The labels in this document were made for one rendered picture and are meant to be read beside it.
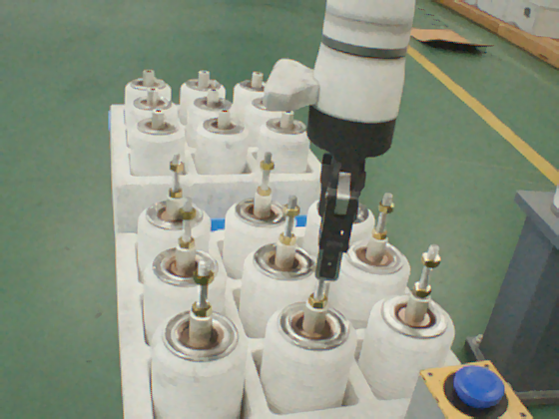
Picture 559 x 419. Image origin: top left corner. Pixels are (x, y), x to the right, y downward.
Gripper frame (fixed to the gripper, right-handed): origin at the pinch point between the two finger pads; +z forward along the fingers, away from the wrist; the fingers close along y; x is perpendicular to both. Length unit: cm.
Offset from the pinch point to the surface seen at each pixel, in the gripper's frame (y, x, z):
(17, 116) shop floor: 101, 89, 35
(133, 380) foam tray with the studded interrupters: -5.0, 17.9, 17.0
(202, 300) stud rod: -4.6, 11.0, 5.2
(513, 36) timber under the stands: 325, -109, 31
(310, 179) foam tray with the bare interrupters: 50, 3, 17
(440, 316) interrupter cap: 4.6, -13.9, 9.8
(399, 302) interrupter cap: 6.1, -9.3, 9.7
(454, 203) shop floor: 86, -34, 35
